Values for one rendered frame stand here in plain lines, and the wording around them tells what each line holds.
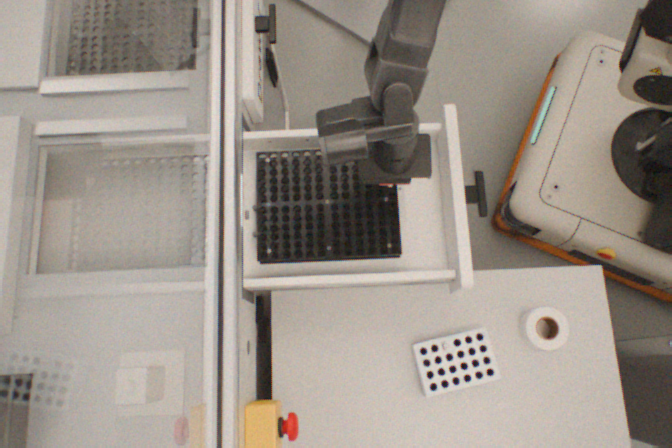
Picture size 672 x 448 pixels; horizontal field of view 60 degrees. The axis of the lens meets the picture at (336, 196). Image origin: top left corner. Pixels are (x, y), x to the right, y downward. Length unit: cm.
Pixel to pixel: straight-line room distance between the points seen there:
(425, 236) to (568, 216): 73
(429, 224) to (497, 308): 19
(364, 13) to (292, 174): 121
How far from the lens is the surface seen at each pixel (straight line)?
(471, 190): 92
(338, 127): 71
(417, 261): 96
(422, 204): 98
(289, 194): 91
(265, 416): 88
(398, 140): 71
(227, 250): 82
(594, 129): 174
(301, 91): 197
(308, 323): 102
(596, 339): 110
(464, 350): 100
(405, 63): 66
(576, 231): 165
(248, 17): 102
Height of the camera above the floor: 178
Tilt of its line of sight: 75 degrees down
